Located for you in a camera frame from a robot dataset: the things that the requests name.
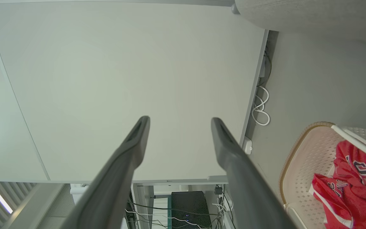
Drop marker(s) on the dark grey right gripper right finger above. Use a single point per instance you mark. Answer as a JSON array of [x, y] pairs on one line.
[[243, 184]]

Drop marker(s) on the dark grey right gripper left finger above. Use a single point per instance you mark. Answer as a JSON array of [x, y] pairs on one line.
[[113, 178]]

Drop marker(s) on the red jersey number 23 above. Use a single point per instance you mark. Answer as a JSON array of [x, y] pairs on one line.
[[361, 168]]

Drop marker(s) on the grey fabric sofa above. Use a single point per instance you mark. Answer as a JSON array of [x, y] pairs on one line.
[[313, 16]]

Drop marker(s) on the white power adapter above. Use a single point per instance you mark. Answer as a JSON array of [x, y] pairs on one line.
[[247, 145]]

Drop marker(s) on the white desk leg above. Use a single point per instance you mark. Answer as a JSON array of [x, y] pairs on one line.
[[143, 206]]

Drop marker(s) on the black box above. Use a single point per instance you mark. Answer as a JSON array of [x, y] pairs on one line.
[[189, 206]]

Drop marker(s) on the white perforated laundry basket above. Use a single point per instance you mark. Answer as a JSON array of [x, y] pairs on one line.
[[307, 159]]

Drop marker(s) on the red jersey in basket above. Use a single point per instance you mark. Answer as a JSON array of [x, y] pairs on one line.
[[338, 206]]

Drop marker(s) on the white partition panel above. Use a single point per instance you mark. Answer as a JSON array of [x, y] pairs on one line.
[[2, 133], [138, 70]]

